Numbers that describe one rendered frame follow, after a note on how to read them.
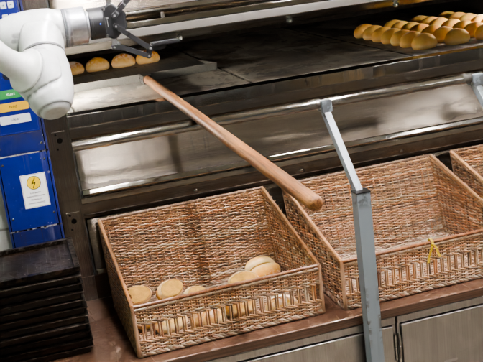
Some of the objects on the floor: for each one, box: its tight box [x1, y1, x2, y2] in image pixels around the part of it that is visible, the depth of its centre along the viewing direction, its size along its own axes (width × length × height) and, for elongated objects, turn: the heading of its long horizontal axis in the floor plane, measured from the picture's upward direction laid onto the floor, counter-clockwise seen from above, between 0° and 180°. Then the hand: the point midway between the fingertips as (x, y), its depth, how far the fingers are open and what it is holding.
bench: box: [46, 221, 483, 362], centre depth 290 cm, size 56×242×58 cm, turn 129°
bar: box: [71, 71, 483, 362], centre depth 258 cm, size 31×127×118 cm, turn 129°
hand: (170, 12), depth 221 cm, fingers open, 13 cm apart
